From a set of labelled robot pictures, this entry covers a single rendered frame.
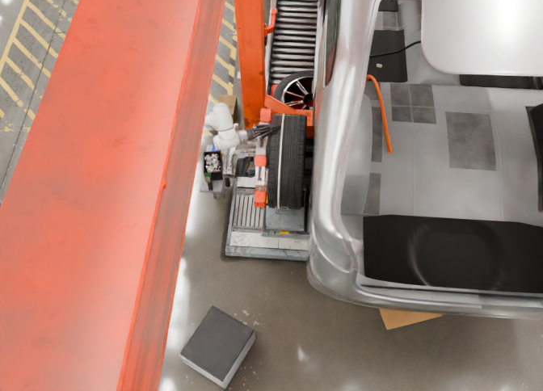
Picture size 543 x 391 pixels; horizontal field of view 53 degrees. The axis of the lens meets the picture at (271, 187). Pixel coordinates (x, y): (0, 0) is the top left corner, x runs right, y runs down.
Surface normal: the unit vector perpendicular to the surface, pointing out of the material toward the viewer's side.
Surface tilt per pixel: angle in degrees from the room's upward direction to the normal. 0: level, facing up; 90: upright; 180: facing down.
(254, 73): 90
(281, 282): 0
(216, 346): 0
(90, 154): 0
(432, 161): 20
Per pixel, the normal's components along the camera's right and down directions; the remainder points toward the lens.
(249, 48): -0.07, 0.85
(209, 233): -0.01, -0.52
